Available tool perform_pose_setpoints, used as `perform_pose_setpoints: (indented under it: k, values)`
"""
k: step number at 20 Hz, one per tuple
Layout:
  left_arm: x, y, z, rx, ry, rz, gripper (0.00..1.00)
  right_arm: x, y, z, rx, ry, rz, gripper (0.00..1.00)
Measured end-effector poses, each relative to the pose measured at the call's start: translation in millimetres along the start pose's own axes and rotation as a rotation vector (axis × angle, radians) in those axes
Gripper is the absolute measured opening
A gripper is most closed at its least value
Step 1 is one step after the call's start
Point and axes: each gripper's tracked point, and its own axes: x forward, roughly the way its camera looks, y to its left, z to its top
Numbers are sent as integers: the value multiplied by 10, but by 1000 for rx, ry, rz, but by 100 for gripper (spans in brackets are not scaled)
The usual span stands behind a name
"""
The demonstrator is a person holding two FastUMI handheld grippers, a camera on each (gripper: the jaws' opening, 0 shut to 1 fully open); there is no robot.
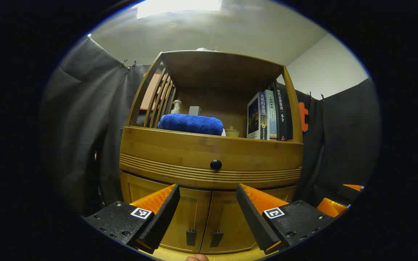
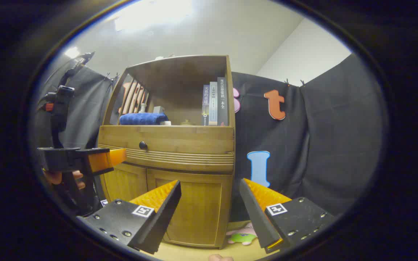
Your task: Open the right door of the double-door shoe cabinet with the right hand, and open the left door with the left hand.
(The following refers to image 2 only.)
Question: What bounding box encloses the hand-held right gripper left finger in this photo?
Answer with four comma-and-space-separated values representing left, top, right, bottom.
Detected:
77, 179, 182, 255

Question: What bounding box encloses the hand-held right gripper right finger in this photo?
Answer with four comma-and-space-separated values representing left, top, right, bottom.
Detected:
239, 178, 336, 254

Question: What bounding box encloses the wooden cabinet door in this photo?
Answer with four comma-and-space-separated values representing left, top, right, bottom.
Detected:
100, 162, 148, 203
147, 169, 233, 249

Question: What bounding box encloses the wooden double-door shoe cabinet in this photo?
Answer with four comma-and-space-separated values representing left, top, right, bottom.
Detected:
98, 54, 236, 249

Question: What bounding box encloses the pink and green plush toy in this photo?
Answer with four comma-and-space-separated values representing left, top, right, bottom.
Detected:
226, 223, 258, 246

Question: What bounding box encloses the blue folded towel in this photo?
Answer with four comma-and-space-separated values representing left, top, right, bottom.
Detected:
119, 112, 169, 126

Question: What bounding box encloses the wooden ribbed drawer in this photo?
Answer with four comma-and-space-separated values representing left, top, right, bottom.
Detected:
98, 125, 235, 173

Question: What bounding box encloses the black backdrop cloth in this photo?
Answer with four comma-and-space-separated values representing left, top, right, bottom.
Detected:
35, 54, 384, 222

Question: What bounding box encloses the purple spine book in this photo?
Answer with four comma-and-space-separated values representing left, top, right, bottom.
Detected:
202, 84, 210, 126

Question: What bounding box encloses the black spine book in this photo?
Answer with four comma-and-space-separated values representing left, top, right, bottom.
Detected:
217, 77, 229, 126

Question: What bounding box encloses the grey spine book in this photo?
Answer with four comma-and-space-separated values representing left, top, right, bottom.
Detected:
209, 82, 218, 126

